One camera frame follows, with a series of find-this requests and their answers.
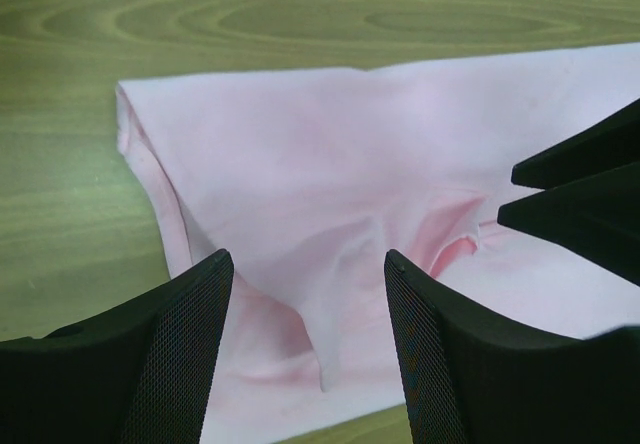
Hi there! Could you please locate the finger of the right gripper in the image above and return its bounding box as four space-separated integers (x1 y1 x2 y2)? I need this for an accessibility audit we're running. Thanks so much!
511 101 639 189
498 162 639 285

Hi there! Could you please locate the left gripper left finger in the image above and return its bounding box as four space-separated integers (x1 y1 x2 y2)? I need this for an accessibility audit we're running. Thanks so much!
1 249 234 443

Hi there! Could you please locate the pink t shirt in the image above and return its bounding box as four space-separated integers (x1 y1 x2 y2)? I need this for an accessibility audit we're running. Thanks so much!
116 43 639 443

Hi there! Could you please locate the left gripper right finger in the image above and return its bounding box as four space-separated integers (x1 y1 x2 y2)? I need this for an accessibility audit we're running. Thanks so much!
384 250 639 443

